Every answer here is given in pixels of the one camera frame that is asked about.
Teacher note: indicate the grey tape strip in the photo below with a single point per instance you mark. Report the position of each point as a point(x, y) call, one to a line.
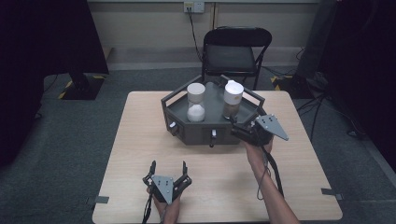
point(99, 199)
point(330, 192)

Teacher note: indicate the black curtain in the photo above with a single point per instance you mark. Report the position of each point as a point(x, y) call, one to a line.
point(367, 62)
point(37, 62)

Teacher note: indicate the black white-tipped hook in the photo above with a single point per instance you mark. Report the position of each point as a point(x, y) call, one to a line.
point(172, 127)
point(213, 137)

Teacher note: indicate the person's left hand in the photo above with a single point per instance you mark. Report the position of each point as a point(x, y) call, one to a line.
point(169, 213)

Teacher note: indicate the glass jar with spout lid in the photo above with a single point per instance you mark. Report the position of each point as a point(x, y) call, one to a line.
point(233, 96)

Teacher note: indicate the white wall socket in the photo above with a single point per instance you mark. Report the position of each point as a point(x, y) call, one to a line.
point(193, 6)

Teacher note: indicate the black stand base yellow stripes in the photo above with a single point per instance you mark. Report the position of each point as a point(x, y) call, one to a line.
point(82, 87)
point(292, 87)

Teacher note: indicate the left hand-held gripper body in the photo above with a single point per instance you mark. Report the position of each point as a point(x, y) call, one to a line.
point(165, 186)

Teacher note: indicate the person's right hand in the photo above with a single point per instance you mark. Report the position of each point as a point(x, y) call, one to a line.
point(257, 154)

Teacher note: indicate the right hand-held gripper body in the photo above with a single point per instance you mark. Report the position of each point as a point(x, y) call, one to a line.
point(264, 129)

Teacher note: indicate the grey upright panel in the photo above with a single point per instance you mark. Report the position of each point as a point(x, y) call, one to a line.
point(316, 40)

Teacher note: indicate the dark grey corner rack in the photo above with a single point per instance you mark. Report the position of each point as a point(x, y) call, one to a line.
point(211, 130)

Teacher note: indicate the black folding chair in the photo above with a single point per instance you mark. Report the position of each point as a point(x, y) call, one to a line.
point(230, 56)

